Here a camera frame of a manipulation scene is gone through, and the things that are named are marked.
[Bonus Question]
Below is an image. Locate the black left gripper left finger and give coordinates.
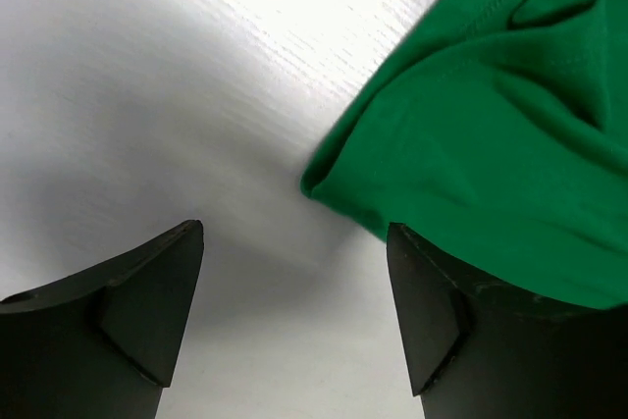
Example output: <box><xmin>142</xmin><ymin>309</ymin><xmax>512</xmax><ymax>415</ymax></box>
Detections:
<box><xmin>1</xmin><ymin>220</ymin><xmax>204</xmax><ymax>418</ymax></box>

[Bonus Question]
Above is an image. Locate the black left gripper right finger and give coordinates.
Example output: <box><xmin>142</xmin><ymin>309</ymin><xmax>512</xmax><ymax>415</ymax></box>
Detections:
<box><xmin>387</xmin><ymin>224</ymin><xmax>627</xmax><ymax>419</ymax></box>

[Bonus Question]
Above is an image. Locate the green polo shirt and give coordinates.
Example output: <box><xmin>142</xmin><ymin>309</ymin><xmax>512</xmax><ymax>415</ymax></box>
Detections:
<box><xmin>300</xmin><ymin>0</ymin><xmax>627</xmax><ymax>309</ymax></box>

